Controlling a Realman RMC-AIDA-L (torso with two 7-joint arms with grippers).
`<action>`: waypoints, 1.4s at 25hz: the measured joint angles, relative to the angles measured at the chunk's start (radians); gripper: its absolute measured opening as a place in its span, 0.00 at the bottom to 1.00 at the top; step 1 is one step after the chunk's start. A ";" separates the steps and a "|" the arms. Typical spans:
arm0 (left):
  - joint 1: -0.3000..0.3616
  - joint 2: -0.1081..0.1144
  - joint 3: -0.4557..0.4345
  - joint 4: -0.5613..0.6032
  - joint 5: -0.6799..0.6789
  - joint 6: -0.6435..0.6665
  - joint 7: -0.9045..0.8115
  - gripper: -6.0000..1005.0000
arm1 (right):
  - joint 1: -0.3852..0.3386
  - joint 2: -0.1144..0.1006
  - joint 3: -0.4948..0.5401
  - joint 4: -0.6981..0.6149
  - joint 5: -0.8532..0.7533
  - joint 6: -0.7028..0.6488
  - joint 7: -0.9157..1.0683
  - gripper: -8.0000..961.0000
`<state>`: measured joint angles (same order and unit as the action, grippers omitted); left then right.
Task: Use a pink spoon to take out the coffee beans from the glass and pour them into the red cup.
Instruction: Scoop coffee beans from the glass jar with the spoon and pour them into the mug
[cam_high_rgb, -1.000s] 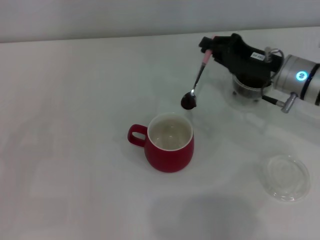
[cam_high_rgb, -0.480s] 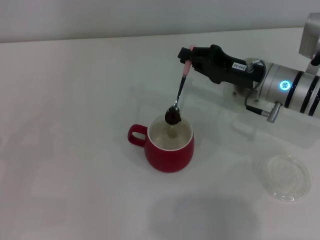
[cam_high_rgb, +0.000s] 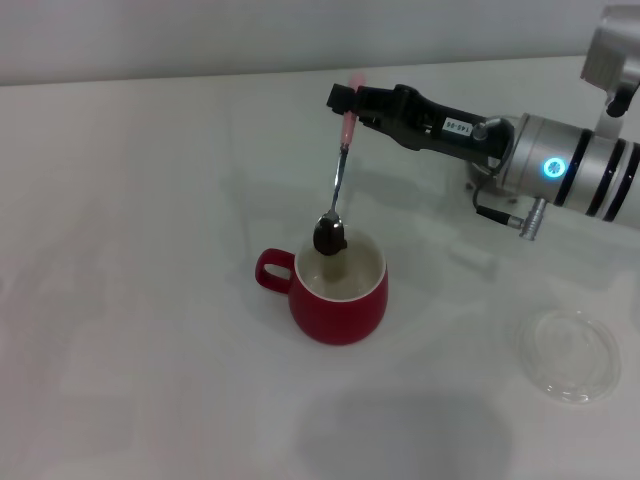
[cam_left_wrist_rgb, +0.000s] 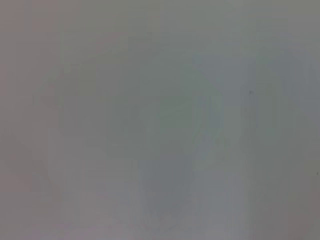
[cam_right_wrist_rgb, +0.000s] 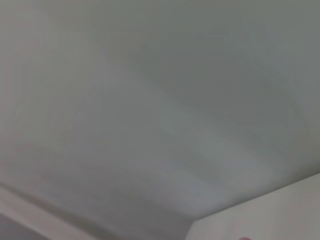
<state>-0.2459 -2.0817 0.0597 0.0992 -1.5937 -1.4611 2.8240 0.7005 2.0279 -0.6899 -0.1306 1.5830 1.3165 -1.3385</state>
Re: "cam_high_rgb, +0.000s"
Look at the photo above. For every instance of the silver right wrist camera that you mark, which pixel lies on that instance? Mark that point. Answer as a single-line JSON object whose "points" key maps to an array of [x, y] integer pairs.
{"points": [[607, 50]]}

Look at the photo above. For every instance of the small clear glass dish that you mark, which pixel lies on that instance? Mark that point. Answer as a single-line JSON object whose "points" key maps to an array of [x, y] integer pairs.
{"points": [[570, 350]]}

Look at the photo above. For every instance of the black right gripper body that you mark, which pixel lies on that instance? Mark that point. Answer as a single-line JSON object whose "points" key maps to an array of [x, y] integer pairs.
{"points": [[450, 132]]}

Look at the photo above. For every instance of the small coffee bean heap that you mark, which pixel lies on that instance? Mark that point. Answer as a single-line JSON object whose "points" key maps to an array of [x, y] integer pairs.
{"points": [[330, 240]]}

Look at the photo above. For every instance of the red ceramic mug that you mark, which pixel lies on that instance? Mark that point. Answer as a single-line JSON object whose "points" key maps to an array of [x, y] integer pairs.
{"points": [[340, 315]]}

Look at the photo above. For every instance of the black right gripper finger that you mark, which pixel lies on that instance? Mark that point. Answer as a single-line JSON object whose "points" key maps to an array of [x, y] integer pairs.
{"points": [[375, 100], [382, 124]]}

